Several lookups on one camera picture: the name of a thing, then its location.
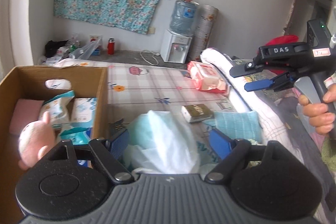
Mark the white water dispenser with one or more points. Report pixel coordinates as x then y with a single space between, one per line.
175 47

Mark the blue water bottle jug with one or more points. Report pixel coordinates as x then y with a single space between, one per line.
183 17

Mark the gold tissue pack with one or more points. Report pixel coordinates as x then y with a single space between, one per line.
196 113

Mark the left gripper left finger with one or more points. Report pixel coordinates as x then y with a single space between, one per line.
106 154

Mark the red thermos bottle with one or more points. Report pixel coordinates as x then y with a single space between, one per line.
110 46

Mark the light blue tissue box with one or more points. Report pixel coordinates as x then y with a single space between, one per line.
83 112

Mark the rolled silver mat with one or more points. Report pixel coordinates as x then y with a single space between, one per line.
207 17

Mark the green fuzzy mat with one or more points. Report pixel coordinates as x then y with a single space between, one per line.
328 153

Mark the pink wet wipes pack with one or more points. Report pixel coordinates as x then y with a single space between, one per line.
206 78

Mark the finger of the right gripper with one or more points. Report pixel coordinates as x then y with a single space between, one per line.
245 69
258 85

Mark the teal checked towel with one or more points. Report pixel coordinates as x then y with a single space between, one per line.
237 125

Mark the pink plush toy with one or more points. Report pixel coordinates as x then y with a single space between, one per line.
35 140

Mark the white cotton swab pack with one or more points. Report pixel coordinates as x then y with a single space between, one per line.
57 108

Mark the blue white wet wipes pack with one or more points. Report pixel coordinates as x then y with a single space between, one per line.
78 135

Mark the white rolled blanket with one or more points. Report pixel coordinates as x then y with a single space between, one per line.
223 64

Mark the person's right hand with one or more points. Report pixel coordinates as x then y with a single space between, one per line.
319 116

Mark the white plastic bag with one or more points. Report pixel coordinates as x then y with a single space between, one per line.
160 143

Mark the pink folded cloth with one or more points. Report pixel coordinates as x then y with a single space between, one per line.
25 112

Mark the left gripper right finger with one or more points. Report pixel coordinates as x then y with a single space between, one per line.
232 154

